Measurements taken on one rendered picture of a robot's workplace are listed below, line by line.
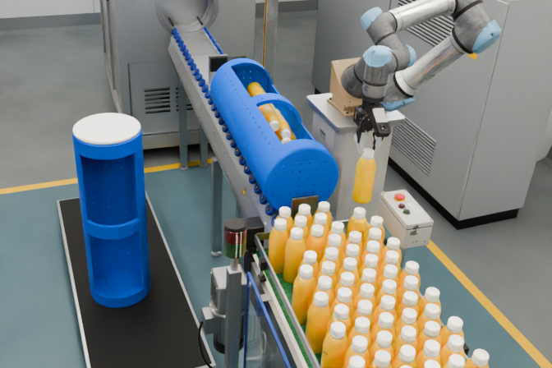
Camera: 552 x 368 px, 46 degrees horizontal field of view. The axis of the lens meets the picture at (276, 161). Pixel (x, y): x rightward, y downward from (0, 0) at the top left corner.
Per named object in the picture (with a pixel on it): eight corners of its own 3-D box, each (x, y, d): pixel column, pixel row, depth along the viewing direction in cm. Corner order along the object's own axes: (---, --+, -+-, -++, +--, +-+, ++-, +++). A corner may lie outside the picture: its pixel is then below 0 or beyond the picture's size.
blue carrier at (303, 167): (266, 112, 313) (270, 56, 299) (334, 211, 241) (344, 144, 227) (209, 115, 304) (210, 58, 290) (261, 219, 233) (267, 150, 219)
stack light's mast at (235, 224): (241, 260, 189) (243, 215, 181) (247, 273, 184) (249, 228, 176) (220, 264, 187) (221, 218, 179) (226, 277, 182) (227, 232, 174)
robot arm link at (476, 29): (379, 82, 262) (488, -2, 226) (398, 113, 260) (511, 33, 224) (364, 86, 253) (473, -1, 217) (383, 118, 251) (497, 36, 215)
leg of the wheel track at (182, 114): (186, 165, 449) (186, 82, 418) (188, 169, 445) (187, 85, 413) (178, 166, 448) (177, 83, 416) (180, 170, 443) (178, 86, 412)
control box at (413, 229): (401, 212, 233) (405, 188, 228) (429, 245, 217) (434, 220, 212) (376, 216, 231) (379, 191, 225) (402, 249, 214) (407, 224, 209)
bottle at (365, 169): (361, 206, 219) (367, 162, 210) (347, 197, 223) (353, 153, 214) (375, 200, 222) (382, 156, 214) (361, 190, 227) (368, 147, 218)
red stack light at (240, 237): (242, 229, 184) (243, 218, 182) (249, 242, 178) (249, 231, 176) (221, 232, 182) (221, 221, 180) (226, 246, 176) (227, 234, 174)
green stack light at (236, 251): (242, 243, 186) (242, 230, 184) (248, 257, 181) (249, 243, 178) (221, 246, 184) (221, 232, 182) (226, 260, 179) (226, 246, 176)
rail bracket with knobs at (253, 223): (263, 238, 232) (264, 214, 227) (269, 250, 226) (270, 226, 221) (236, 241, 229) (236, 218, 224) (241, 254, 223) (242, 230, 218)
